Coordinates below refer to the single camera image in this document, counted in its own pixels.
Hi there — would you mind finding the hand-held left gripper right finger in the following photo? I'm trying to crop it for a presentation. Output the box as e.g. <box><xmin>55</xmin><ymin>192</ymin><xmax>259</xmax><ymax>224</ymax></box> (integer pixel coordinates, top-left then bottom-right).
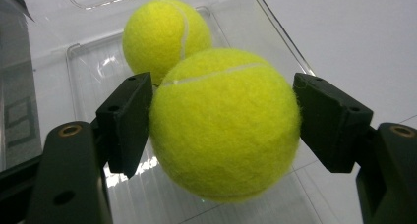
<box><xmin>292</xmin><ymin>72</ymin><xmax>375</xmax><ymax>174</ymax></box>

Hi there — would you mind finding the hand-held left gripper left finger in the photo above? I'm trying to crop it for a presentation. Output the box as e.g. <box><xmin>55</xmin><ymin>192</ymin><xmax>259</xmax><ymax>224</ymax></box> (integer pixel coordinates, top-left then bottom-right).
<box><xmin>95</xmin><ymin>72</ymin><xmax>153</xmax><ymax>179</ymax></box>

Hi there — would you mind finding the yellow tennis ball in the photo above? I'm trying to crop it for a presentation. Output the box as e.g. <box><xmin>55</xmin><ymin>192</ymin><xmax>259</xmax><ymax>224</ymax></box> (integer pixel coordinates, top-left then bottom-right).
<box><xmin>122</xmin><ymin>0</ymin><xmax>213</xmax><ymax>86</ymax></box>
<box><xmin>149</xmin><ymin>47</ymin><xmax>302</xmax><ymax>203</ymax></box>

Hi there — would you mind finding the white table board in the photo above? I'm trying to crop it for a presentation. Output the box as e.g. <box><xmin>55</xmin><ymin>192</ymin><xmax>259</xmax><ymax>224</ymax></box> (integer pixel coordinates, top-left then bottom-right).
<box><xmin>249</xmin><ymin>0</ymin><xmax>417</xmax><ymax>224</ymax></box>

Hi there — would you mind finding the clear plastic container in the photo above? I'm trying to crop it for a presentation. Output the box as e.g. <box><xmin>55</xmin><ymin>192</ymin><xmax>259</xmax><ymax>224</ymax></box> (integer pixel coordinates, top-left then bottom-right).
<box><xmin>0</xmin><ymin>0</ymin><xmax>324</xmax><ymax>224</ymax></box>

